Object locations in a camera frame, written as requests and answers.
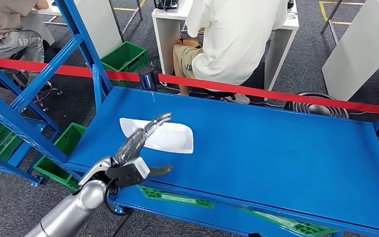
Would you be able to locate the red barrier belt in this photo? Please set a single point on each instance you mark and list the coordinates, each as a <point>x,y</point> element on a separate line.
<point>241,90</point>

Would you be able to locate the blue metal shelf rack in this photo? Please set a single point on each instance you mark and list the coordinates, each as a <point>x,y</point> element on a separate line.
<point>258,157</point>
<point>19,153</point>

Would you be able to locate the black chrome barrier post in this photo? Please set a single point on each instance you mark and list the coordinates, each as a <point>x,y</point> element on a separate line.
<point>147,78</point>

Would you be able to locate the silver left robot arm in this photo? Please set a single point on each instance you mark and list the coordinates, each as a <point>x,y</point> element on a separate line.
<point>71,209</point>

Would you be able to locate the person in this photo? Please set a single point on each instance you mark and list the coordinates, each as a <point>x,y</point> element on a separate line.
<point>0,23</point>
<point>235,39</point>

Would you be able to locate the white curved plastic part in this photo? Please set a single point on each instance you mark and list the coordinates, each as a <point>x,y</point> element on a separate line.
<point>176,140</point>

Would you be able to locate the black ribbed round stool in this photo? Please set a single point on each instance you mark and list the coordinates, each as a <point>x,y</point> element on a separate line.
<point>317,108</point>

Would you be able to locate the chrome stool base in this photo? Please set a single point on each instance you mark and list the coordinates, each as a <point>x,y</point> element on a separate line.
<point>42,95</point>

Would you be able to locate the black camera bracket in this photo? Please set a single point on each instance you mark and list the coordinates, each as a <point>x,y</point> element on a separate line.
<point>124,175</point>

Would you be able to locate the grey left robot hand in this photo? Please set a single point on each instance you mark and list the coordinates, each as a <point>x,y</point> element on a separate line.
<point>132,147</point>

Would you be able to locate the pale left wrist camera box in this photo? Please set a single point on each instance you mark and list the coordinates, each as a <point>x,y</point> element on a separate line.
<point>142,168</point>

